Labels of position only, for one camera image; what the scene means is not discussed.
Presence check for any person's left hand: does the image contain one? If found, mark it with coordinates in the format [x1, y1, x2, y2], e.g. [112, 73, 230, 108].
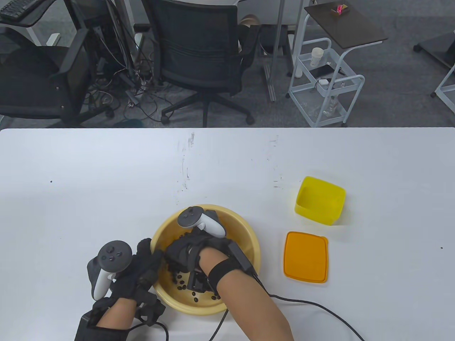
[91, 238, 165, 326]

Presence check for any person's right hand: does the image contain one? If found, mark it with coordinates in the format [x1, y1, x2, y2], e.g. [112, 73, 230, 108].
[164, 227, 233, 274]

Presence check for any pile of coffee beans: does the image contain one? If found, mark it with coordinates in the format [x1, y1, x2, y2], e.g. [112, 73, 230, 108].
[167, 231, 219, 304]

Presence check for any yellow plastic basin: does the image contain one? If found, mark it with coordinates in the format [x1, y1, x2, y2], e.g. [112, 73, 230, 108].
[149, 204, 261, 316]

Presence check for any orange container lid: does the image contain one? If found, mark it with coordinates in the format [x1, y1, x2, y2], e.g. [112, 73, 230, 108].
[283, 231, 329, 283]

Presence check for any yellow plastic container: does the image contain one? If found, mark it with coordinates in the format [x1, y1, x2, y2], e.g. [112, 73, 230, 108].
[294, 176, 346, 226]

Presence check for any person's right forearm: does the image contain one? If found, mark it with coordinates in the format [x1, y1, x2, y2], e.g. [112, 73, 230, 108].
[198, 247, 295, 341]

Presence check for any person's left forearm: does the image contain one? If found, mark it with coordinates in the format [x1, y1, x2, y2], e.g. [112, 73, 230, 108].
[96, 297, 137, 329]

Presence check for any grey left hand controller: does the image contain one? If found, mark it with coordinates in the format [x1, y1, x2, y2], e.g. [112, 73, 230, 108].
[87, 241, 133, 301]

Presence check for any grey hand controller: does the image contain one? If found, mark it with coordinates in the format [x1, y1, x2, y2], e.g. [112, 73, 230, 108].
[177, 207, 226, 238]
[87, 241, 133, 301]

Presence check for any grey right hand controller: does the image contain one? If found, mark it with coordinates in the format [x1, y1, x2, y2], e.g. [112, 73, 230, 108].
[177, 207, 226, 238]

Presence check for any black mesh office chair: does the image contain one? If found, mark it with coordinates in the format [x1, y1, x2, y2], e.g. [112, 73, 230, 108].
[142, 0, 262, 125]

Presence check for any clear plastic bottle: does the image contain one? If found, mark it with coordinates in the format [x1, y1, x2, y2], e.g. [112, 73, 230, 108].
[322, 95, 338, 118]

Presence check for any white rolling cart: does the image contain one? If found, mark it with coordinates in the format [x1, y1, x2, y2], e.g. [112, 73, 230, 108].
[287, 37, 365, 128]

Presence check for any black padded office chair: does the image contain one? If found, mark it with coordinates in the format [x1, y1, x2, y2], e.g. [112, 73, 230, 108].
[0, 28, 115, 128]

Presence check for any grey metal desk leg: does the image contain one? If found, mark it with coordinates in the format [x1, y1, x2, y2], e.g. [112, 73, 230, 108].
[263, 0, 287, 102]

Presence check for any black phone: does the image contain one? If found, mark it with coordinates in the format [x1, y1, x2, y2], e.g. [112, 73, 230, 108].
[309, 64, 346, 79]

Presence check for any white paper cup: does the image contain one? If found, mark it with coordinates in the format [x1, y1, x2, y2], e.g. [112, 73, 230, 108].
[310, 47, 325, 68]

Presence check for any black computer tower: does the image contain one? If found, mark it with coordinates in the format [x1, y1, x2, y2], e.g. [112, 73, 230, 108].
[69, 0, 123, 71]

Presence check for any grey keyboard desk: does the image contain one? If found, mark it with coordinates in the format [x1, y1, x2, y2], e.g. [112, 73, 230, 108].
[0, 0, 59, 47]

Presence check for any dark brown side table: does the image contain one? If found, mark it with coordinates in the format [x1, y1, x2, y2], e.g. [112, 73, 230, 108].
[304, 0, 389, 49]

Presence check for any black keyboard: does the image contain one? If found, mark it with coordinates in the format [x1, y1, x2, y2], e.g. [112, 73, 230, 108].
[0, 0, 37, 20]

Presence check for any black table base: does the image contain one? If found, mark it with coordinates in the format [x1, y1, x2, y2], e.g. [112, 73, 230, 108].
[413, 31, 455, 69]

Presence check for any black left wrist camera band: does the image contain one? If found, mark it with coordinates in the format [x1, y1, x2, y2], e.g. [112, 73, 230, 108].
[74, 284, 166, 341]

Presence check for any black wrist camera band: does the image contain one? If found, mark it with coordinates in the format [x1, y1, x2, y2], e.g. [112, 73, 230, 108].
[188, 241, 257, 295]
[74, 284, 166, 341]

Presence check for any black right wrist camera band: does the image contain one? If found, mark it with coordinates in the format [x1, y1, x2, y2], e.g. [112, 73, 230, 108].
[188, 241, 257, 295]

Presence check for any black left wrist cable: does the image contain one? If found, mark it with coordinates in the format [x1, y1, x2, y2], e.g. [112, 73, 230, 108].
[128, 319, 170, 341]

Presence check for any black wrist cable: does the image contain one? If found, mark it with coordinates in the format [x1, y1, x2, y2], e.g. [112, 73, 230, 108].
[210, 275, 366, 341]
[128, 319, 170, 341]

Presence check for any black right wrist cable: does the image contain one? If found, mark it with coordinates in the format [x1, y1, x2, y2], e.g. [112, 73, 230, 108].
[210, 275, 366, 341]

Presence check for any tangle of floor cables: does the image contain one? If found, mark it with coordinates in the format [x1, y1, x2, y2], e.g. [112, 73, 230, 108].
[84, 21, 175, 123]

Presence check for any white table frame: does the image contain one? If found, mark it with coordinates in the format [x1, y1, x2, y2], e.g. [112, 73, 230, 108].
[431, 66, 455, 115]

